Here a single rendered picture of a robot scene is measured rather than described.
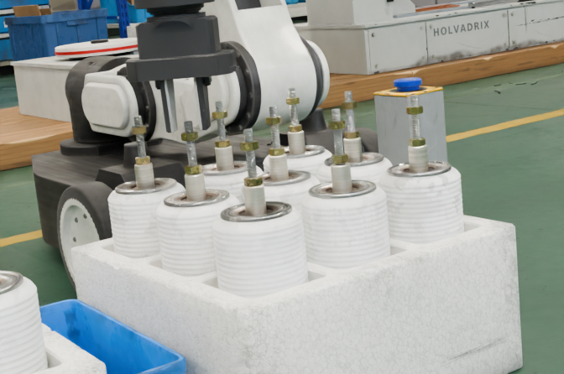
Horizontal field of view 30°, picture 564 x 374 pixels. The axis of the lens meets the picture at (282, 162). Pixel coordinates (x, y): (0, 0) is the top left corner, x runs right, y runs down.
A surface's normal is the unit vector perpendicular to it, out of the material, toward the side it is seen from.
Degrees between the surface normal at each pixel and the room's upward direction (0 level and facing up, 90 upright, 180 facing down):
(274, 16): 68
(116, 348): 88
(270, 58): 56
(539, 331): 0
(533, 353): 0
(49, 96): 90
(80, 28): 92
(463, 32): 90
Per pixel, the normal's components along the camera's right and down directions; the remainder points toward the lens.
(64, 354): -0.09, -0.98
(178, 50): -0.11, 0.20
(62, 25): 0.63, 0.12
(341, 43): -0.82, 0.18
